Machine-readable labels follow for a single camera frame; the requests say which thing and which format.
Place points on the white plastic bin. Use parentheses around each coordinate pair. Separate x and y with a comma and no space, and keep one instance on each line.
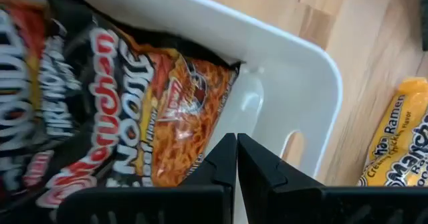
(267,67)

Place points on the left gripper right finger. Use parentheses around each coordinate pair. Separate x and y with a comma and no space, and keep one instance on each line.
(284,200)

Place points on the black Fire Noodle pack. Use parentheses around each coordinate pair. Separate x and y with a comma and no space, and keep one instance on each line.
(174,117)
(20,83)

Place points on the yellow Creamy Chicken ramen pack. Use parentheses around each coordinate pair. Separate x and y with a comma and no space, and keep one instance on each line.
(401,140)

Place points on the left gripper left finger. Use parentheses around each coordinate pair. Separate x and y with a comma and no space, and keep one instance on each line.
(200,200)

